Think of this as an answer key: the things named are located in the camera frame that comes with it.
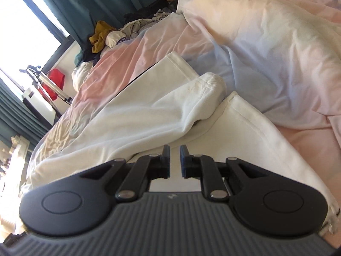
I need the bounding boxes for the red cloth on tripod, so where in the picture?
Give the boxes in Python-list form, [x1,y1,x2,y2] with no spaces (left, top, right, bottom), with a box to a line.
[37,68,66,101]

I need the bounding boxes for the grey wrinkled garment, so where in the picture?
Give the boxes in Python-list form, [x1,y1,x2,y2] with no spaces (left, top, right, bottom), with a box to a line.
[119,9,172,39]

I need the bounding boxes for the black framed window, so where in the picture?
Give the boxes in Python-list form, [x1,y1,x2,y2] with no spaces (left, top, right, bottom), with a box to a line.
[1,0,75,91]

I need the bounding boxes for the cream white sweatpants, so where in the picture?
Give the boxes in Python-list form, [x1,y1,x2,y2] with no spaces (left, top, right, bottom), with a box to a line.
[21,52,340,233]

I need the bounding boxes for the mustard yellow garment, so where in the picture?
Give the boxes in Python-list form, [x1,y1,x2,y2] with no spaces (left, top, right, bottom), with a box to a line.
[89,20,116,54]

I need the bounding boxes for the silver black tripod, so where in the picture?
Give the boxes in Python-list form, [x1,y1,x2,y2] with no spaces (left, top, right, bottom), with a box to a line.
[19,65,72,105]

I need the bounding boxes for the black garment on pile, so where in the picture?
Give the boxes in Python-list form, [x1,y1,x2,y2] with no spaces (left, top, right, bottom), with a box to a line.
[82,40,102,65]

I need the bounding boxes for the white puffy comforter bundle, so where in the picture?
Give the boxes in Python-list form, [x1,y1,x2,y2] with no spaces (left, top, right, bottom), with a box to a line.
[71,61,94,92]

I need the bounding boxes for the white vanity desk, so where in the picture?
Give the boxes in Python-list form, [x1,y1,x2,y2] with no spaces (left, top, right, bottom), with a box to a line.
[1,136,30,181]

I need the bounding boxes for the pink pastel duvet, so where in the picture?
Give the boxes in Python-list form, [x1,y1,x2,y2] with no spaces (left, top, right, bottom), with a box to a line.
[24,0,341,249]

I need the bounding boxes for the left teal curtain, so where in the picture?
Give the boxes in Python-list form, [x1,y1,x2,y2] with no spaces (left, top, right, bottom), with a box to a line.
[0,80,48,151]

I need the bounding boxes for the white purple print garment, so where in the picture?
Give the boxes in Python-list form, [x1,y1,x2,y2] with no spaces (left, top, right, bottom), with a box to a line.
[105,31,132,48]

